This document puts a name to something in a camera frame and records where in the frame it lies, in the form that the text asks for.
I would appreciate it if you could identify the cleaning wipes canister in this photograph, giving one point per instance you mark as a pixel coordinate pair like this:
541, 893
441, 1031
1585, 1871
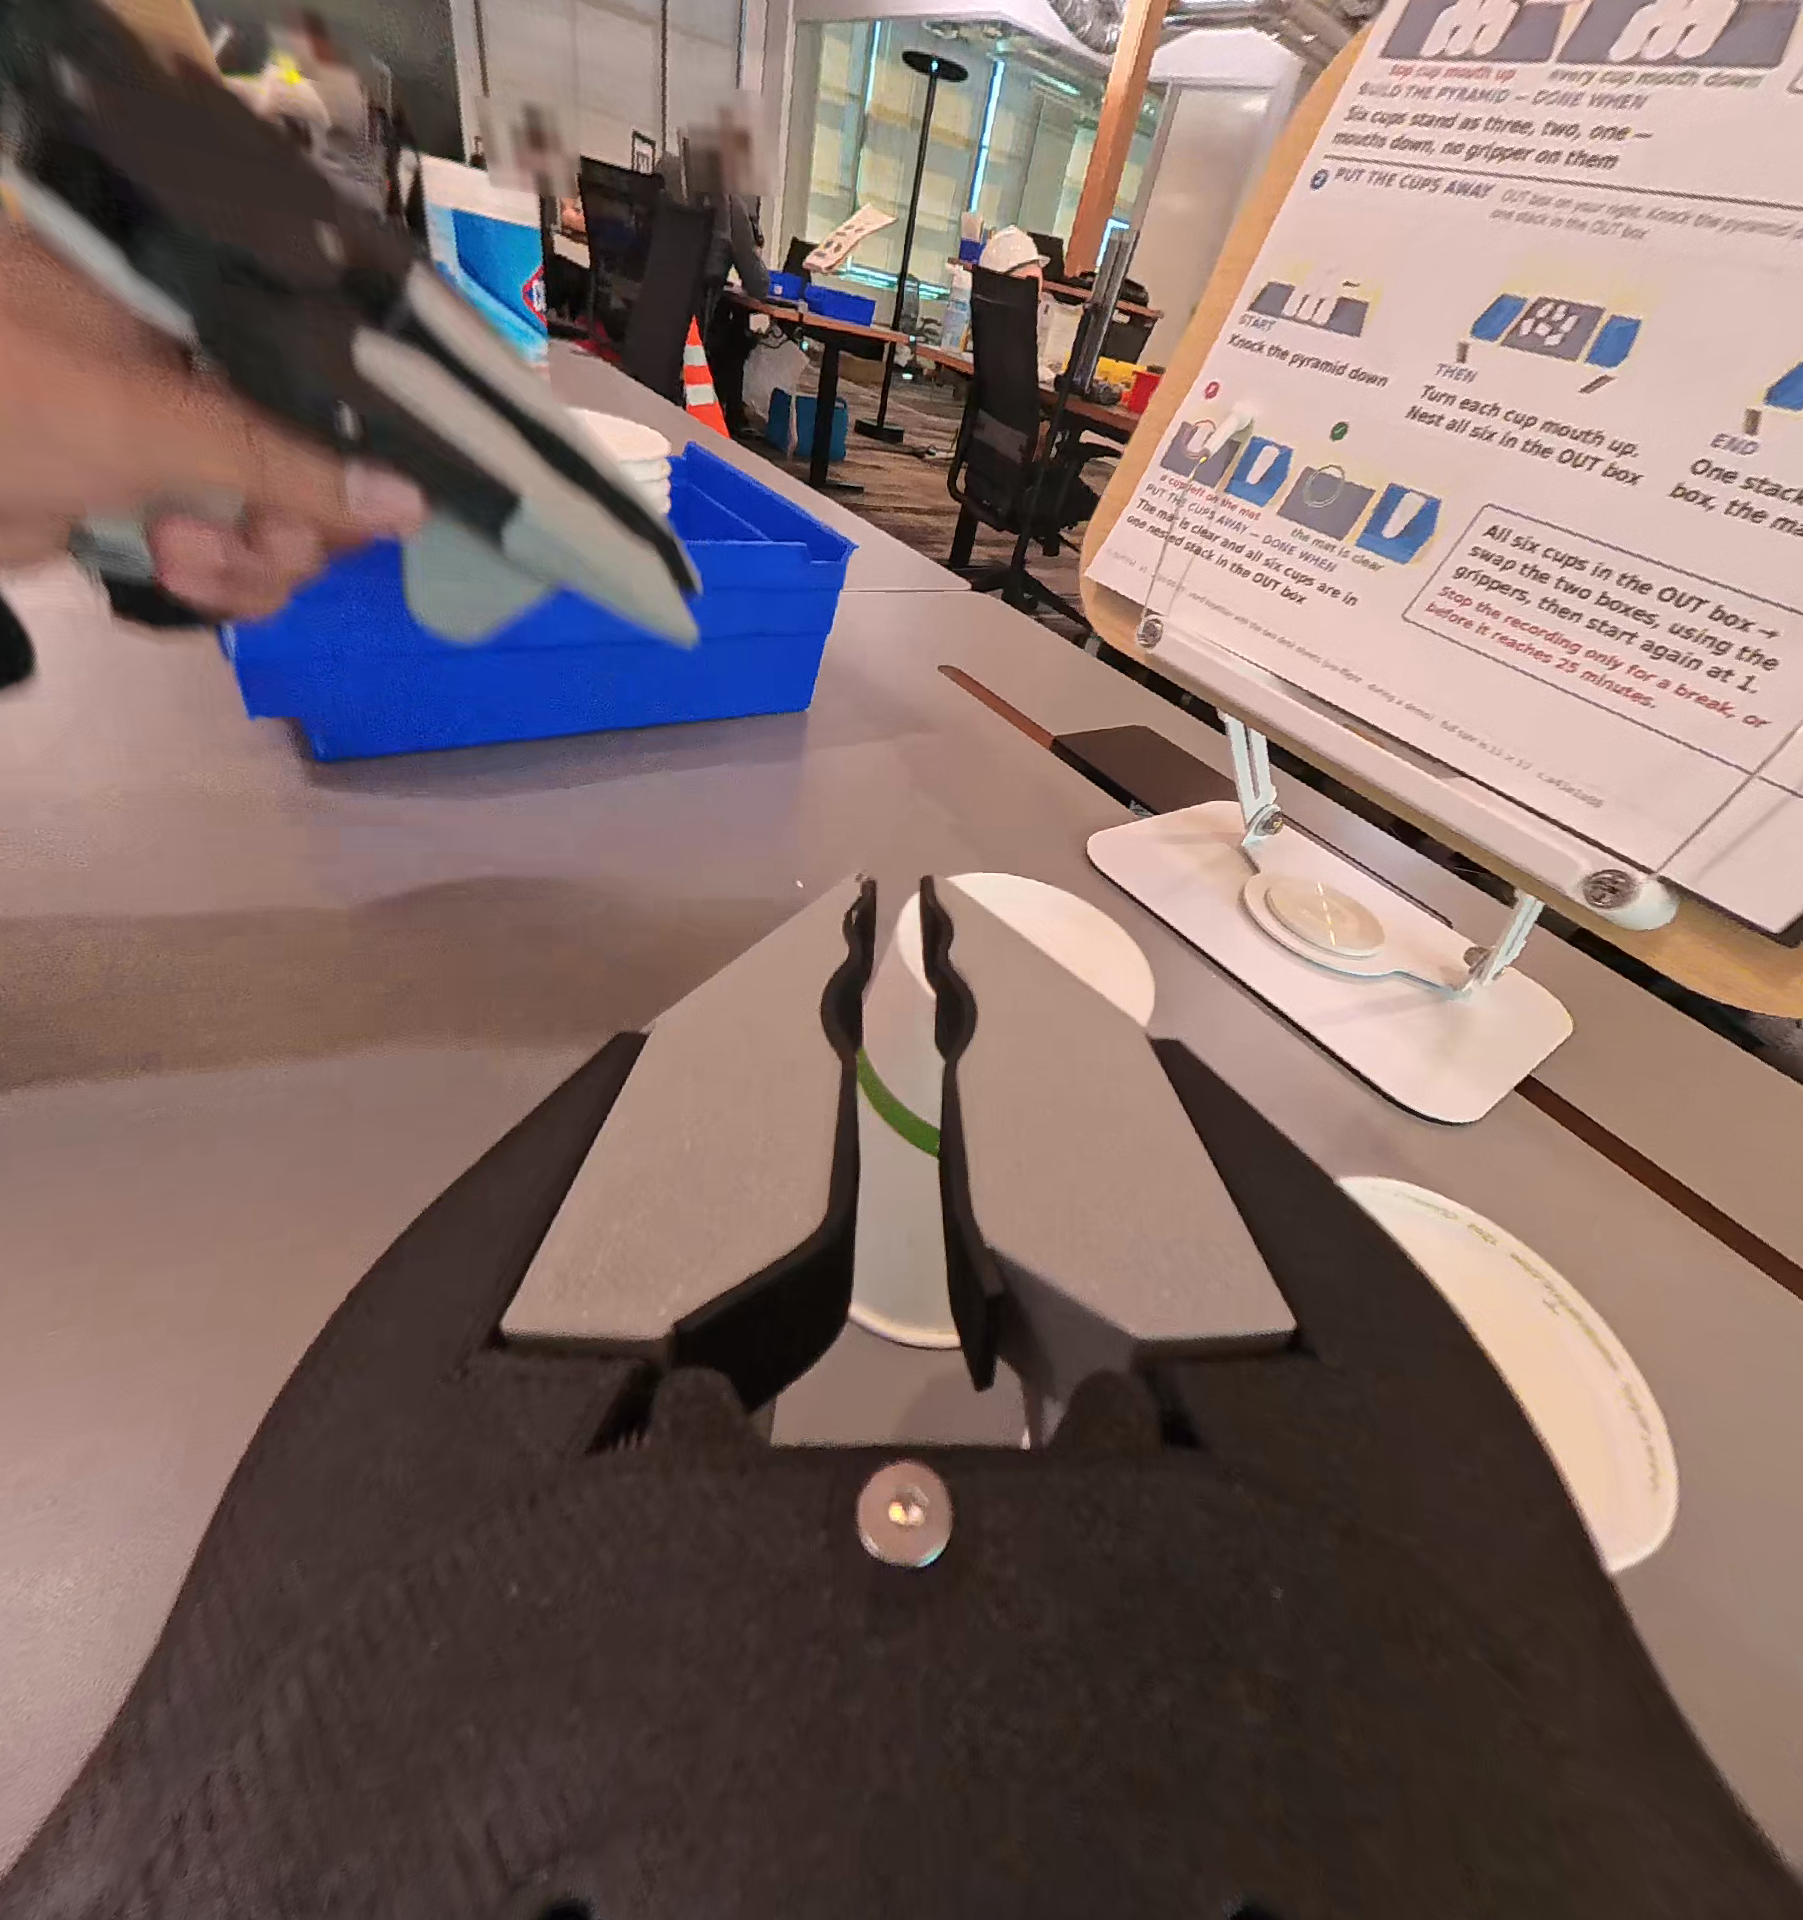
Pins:
492, 268

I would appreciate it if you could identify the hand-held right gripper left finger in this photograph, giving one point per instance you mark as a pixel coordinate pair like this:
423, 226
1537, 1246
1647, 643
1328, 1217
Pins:
708, 1187

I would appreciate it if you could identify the white hard hat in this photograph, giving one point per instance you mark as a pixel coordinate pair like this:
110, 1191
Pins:
1010, 247

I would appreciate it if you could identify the printed instruction sheet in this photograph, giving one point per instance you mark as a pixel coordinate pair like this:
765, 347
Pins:
1514, 496

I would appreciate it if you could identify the wooden pillar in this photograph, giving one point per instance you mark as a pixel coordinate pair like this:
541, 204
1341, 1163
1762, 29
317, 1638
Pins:
1127, 119

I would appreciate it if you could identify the orange traffic cone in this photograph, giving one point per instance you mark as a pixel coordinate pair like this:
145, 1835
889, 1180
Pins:
708, 393

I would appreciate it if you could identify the red box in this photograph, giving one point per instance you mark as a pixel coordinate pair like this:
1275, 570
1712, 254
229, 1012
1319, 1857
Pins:
1139, 393

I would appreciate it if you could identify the white and wood document stand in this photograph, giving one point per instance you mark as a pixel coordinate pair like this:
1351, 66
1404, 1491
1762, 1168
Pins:
1437, 1053

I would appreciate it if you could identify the black floor lamp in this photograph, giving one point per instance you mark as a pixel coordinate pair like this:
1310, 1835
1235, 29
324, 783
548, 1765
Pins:
936, 71

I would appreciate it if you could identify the blue floor box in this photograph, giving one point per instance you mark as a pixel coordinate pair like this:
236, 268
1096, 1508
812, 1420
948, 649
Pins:
812, 432

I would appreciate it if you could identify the blue plastic bin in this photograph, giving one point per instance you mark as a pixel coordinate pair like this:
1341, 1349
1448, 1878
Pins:
541, 690

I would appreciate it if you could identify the black office chair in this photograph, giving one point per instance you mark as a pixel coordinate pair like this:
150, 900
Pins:
667, 284
1010, 374

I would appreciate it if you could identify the person's left hand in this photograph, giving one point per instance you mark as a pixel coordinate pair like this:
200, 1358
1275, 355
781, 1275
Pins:
64, 406

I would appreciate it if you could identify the small blue desk bins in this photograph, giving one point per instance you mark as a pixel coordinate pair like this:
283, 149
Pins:
836, 305

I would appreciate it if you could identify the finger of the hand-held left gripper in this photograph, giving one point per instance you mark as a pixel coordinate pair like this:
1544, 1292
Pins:
477, 328
572, 539

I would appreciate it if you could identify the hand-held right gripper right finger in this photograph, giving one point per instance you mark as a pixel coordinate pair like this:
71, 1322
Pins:
1096, 1201

